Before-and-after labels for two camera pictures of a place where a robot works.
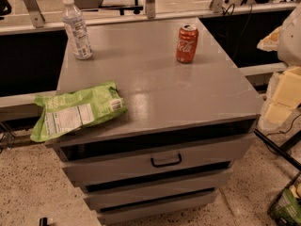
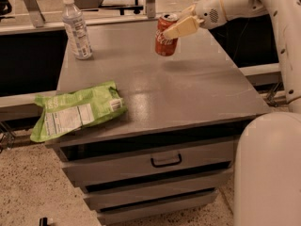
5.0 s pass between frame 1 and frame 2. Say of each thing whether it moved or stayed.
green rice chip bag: stayed
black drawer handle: stayed
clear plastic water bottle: stayed
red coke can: moved
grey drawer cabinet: stayed
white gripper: moved
